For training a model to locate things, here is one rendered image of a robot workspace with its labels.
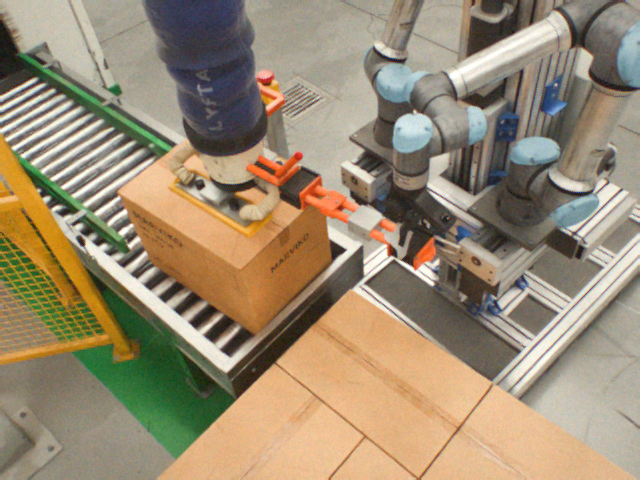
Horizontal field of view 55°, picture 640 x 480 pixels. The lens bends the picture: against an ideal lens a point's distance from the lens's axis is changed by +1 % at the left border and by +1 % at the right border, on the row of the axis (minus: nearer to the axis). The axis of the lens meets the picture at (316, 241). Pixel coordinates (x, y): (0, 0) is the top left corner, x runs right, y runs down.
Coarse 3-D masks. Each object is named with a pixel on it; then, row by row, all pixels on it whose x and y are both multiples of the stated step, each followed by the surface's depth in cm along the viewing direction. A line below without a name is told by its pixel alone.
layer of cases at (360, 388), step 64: (320, 320) 218; (384, 320) 216; (256, 384) 204; (320, 384) 202; (384, 384) 200; (448, 384) 198; (192, 448) 192; (256, 448) 190; (320, 448) 188; (384, 448) 186; (448, 448) 184; (512, 448) 183; (576, 448) 181
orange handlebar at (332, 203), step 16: (272, 96) 189; (272, 112) 185; (272, 176) 164; (320, 192) 160; (336, 192) 158; (320, 208) 157; (336, 208) 157; (352, 208) 155; (384, 224) 150; (384, 240) 147; (432, 256) 143
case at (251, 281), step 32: (160, 160) 221; (192, 160) 219; (128, 192) 211; (160, 192) 210; (256, 192) 205; (160, 224) 205; (192, 224) 198; (224, 224) 197; (288, 224) 195; (320, 224) 211; (160, 256) 228; (192, 256) 205; (224, 256) 188; (256, 256) 188; (288, 256) 203; (320, 256) 221; (192, 288) 228; (224, 288) 205; (256, 288) 196; (288, 288) 213; (256, 320) 205
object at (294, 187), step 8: (296, 168) 163; (304, 168) 163; (288, 176) 162; (296, 176) 163; (304, 176) 162; (312, 176) 162; (320, 176) 160; (280, 184) 161; (288, 184) 161; (296, 184) 161; (304, 184) 160; (312, 184) 159; (320, 184) 162; (280, 192) 163; (288, 192) 158; (296, 192) 159; (304, 192) 157; (312, 192) 160; (288, 200) 161; (296, 200) 159; (304, 200) 159; (304, 208) 161
